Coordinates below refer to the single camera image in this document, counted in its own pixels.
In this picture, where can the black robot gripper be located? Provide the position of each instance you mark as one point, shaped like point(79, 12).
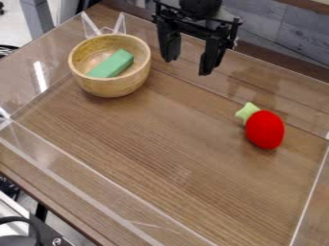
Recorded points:
point(198, 18)

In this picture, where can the red plush fruit green stem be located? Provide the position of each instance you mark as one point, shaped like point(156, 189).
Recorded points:
point(263, 126)

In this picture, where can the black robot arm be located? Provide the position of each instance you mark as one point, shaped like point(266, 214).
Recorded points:
point(202, 19)

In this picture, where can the green rectangular block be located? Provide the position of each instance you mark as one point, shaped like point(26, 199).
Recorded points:
point(112, 65)

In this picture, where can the wooden bowl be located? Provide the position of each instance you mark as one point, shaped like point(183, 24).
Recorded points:
point(92, 51)

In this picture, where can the clear acrylic tray enclosure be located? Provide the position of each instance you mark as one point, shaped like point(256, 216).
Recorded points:
point(153, 169)

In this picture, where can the grey post top left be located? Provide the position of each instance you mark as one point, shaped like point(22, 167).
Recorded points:
point(37, 16)

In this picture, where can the black metal bracket with screw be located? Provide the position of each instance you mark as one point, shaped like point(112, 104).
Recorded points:
point(50, 237)

